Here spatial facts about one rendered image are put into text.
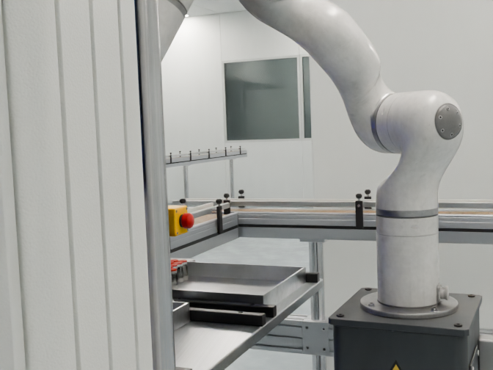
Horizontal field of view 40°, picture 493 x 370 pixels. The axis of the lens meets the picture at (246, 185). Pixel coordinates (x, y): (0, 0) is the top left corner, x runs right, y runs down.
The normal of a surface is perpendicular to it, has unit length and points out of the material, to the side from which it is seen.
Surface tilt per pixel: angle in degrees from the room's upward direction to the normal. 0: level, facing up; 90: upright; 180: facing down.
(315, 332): 90
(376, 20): 90
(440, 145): 122
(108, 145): 90
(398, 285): 90
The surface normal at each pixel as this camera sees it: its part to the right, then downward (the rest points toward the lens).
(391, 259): -0.67, 0.08
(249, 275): -0.39, 0.09
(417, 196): 0.14, 0.17
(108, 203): 0.97, -0.01
